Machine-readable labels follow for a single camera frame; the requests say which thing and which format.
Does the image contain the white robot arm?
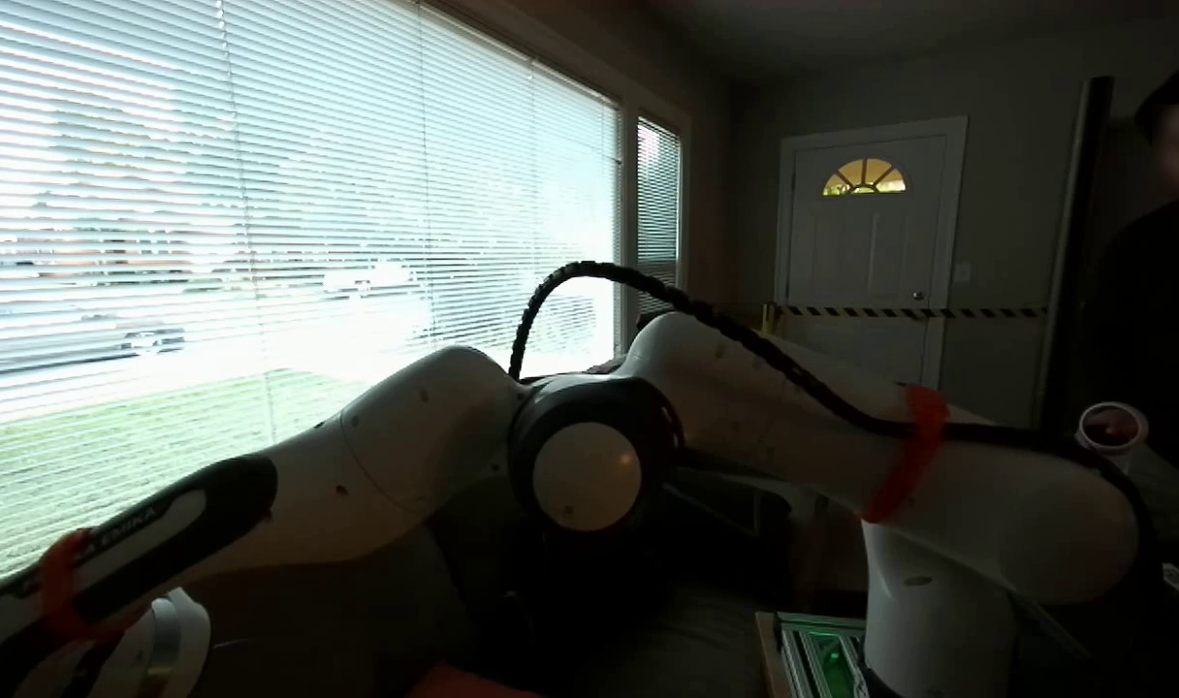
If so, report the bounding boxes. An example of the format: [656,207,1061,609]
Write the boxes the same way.
[0,313,1140,693]

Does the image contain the orange cushion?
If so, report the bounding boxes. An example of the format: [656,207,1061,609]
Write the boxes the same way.
[408,665,536,698]

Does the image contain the white front door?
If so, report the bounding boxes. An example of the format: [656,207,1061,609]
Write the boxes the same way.
[773,118,967,390]

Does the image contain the white window blinds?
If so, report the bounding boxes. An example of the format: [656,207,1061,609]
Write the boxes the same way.
[0,0,687,598]

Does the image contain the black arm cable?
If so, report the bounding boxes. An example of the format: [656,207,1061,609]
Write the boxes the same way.
[505,262,1148,520]

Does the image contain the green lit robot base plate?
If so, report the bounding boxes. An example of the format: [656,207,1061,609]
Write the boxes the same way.
[775,614,870,698]

